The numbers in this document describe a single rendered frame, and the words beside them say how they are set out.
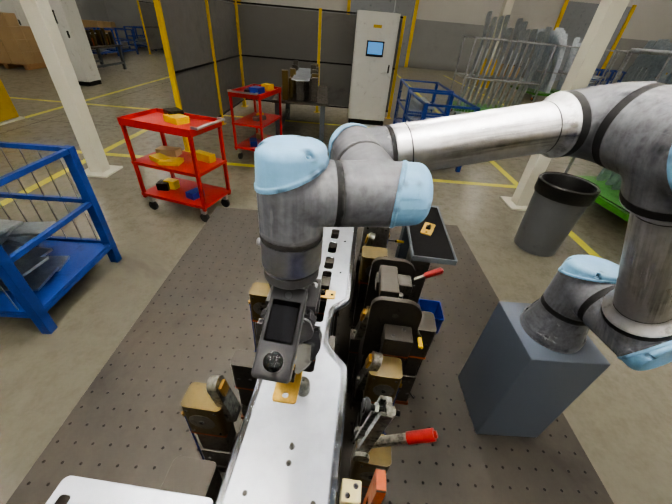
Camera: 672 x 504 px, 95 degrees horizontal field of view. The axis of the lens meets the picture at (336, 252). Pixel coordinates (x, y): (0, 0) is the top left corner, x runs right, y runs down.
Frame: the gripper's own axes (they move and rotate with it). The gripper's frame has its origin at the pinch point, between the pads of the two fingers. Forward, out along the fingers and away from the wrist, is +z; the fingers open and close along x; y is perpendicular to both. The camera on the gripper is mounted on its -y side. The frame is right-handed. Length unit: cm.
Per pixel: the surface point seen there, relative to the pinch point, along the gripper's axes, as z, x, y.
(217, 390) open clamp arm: 16.4, 16.0, 4.1
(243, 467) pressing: 27.0, 8.5, -4.8
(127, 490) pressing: 27.2, 28.2, -11.1
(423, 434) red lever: 12.8, -24.3, -0.6
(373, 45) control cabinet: -36, -8, 697
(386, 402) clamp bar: 5.4, -16.5, 0.1
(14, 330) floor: 125, 199, 84
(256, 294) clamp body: 21.6, 19.1, 38.1
